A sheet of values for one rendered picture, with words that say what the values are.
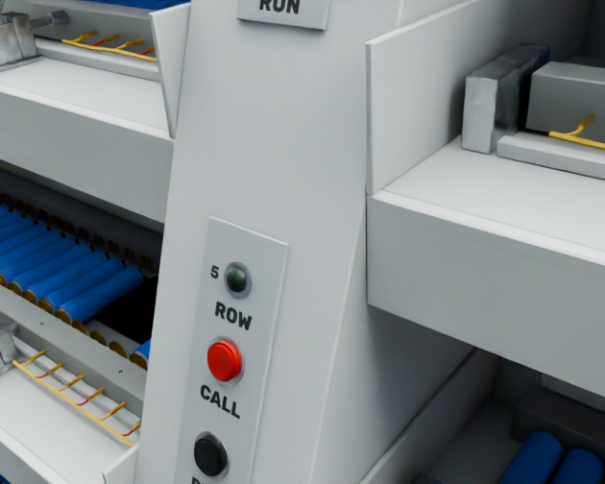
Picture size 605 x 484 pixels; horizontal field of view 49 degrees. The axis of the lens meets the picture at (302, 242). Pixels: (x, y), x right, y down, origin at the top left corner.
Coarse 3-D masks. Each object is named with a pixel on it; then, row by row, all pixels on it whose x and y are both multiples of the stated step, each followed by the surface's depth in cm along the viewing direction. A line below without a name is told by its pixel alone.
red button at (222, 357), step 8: (216, 344) 26; (224, 344) 26; (208, 352) 27; (216, 352) 26; (224, 352) 26; (232, 352) 26; (208, 360) 27; (216, 360) 26; (224, 360) 26; (232, 360) 26; (216, 368) 26; (224, 368) 26; (232, 368) 26; (216, 376) 27; (224, 376) 26; (232, 376) 26
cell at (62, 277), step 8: (88, 256) 52; (96, 256) 52; (104, 256) 52; (72, 264) 51; (80, 264) 51; (88, 264) 52; (96, 264) 52; (56, 272) 50; (64, 272) 50; (72, 272) 51; (80, 272) 51; (40, 280) 50; (48, 280) 49; (56, 280) 50; (64, 280) 50; (32, 288) 49; (40, 288) 49; (48, 288) 49; (56, 288) 49; (40, 296) 49
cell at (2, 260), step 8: (48, 232) 56; (56, 232) 56; (32, 240) 55; (40, 240) 55; (48, 240) 55; (56, 240) 56; (16, 248) 54; (24, 248) 54; (32, 248) 54; (40, 248) 55; (0, 256) 53; (8, 256) 53; (16, 256) 53; (24, 256) 54; (0, 264) 52; (8, 264) 53
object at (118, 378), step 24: (0, 288) 48; (0, 312) 46; (24, 312) 45; (24, 336) 45; (48, 336) 43; (72, 336) 43; (72, 360) 41; (96, 360) 41; (120, 360) 41; (48, 384) 41; (72, 384) 41; (96, 384) 41; (120, 384) 39; (144, 384) 39; (120, 408) 39
